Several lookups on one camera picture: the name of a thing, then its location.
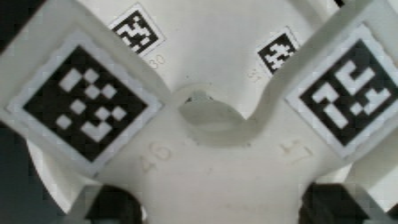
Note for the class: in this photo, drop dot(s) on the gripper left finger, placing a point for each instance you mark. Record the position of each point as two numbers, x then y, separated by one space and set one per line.
105 206

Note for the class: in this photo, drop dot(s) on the white round table top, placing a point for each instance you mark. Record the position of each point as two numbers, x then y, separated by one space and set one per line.
219 43

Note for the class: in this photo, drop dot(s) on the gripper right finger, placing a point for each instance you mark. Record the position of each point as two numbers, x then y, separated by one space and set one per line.
339 204

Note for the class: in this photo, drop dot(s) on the white cross-shaped table base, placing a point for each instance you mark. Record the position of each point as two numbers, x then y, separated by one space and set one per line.
224 180

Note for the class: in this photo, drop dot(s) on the white cylindrical table leg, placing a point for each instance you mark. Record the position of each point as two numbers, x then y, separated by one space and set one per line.
213 120

